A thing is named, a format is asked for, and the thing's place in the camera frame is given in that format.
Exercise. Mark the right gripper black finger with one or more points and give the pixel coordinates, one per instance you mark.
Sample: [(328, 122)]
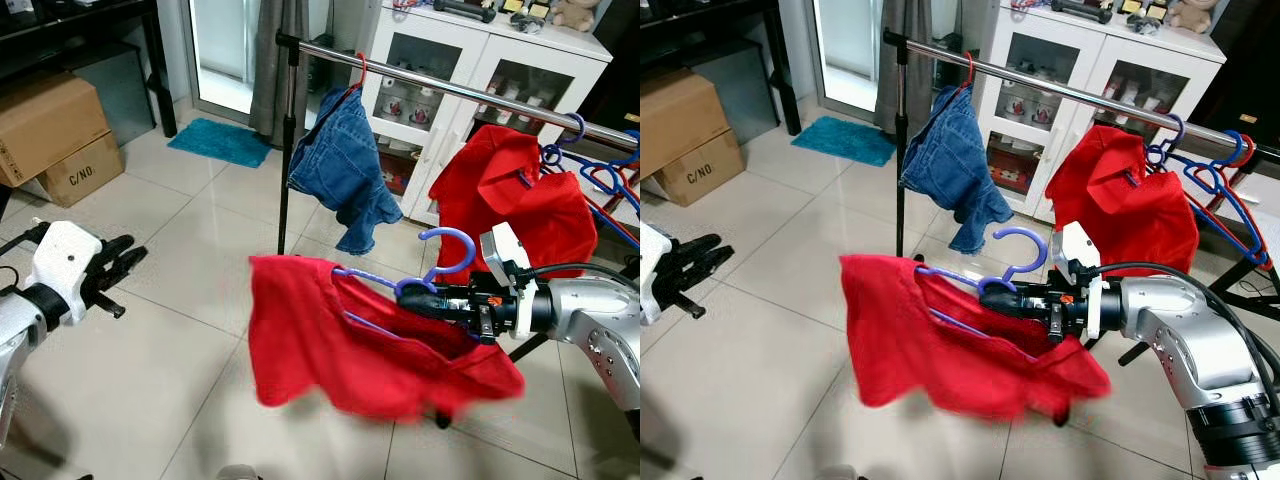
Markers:
[(422, 310), (1000, 293), (420, 293), (1002, 310)]

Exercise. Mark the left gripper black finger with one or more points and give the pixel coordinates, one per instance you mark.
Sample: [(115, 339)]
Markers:
[(106, 301), (694, 301), (710, 257), (122, 257)]

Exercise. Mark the purple plastic hanger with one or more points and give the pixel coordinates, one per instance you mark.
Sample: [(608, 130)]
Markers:
[(1182, 128), (583, 128), (448, 233), (1022, 233)]

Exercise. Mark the red shirt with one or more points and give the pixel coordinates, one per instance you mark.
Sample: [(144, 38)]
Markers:
[(320, 340), (500, 200), (1110, 200), (910, 340)]

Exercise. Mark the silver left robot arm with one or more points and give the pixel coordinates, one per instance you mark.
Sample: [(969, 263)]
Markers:
[(15, 330)]

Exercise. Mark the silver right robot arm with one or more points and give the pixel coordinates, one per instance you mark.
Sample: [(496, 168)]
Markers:
[(590, 320), (1180, 330)]

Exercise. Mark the red plastic hanger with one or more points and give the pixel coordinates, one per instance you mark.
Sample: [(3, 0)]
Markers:
[(1250, 145), (970, 70), (363, 70), (625, 225)]

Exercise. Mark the blue plastic hanger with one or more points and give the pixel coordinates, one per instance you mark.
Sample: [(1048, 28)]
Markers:
[(1210, 170), (622, 190), (600, 170), (1245, 225)]

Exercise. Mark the printed brown cardboard box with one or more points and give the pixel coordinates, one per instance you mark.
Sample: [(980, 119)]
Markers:
[(712, 170), (85, 175)]

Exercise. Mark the blue denim jeans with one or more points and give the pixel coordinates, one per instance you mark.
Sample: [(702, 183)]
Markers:
[(950, 160), (340, 160)]

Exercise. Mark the large brown cardboard box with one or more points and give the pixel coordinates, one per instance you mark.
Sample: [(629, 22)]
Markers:
[(675, 115), (45, 120)]

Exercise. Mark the teal floor mat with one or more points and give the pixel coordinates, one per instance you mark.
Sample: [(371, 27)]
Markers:
[(220, 142), (845, 140)]

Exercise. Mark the grey storage box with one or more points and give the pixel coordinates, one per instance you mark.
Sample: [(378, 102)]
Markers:
[(125, 90), (750, 90)]

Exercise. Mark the black desk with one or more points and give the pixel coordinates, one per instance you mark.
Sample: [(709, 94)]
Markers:
[(160, 85), (785, 85)]

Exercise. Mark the chrome clothes rack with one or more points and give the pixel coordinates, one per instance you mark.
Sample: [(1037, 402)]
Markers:
[(450, 89), (1060, 89)]

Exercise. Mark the grey robot foot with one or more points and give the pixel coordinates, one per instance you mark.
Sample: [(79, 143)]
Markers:
[(841, 473), (236, 473)]

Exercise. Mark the white framed glass door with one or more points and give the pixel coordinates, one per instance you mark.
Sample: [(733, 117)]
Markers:
[(848, 50), (222, 50)]

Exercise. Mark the white glass-door cabinet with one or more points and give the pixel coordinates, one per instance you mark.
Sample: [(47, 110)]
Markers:
[(1096, 65), (476, 65)]

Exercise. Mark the grey curtain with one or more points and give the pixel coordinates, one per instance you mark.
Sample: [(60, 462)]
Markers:
[(268, 70), (918, 70)]

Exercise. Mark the beige plush toy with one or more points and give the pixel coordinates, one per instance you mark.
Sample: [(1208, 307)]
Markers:
[(1193, 14), (575, 14)]

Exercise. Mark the black cylindrical case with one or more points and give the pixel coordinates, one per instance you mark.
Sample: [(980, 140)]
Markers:
[(1080, 10), (465, 10)]

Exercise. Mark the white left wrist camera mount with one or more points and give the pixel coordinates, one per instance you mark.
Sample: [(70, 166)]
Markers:
[(65, 265), (655, 270)]

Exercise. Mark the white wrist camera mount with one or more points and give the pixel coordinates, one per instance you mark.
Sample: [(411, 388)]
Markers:
[(65, 265), (503, 255), (655, 270), (1082, 255)]

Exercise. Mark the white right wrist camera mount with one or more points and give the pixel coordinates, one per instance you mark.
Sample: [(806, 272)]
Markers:
[(1082, 255), (503, 255)]

